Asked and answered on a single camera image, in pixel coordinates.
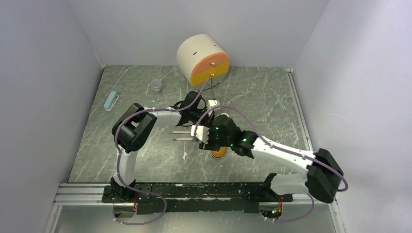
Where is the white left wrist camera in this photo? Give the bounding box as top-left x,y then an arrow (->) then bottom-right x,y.
206,99 -> 220,110

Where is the light blue eraser block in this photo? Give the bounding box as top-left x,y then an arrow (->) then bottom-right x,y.
103,91 -> 119,112

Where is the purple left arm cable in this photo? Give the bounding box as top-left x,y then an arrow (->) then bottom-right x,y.
114,76 -> 168,226

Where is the small clear round jar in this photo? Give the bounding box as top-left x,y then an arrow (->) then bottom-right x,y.
150,79 -> 163,93

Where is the orange canvas sneaker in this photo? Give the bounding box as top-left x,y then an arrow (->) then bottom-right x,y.
211,112 -> 230,159

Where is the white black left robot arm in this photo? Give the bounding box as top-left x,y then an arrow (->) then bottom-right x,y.
110,91 -> 211,202

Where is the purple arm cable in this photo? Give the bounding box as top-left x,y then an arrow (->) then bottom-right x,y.
192,104 -> 349,223
114,76 -> 168,226

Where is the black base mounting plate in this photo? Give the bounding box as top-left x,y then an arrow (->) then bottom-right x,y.
101,182 -> 293,215

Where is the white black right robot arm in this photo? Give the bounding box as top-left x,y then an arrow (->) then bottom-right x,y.
190,115 -> 343,203

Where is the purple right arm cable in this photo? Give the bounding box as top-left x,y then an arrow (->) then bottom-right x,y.
192,104 -> 349,223

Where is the white shoelace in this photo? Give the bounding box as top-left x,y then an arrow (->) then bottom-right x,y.
169,131 -> 193,141

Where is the round cream drawer cabinet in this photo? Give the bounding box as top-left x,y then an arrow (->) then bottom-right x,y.
176,34 -> 230,90

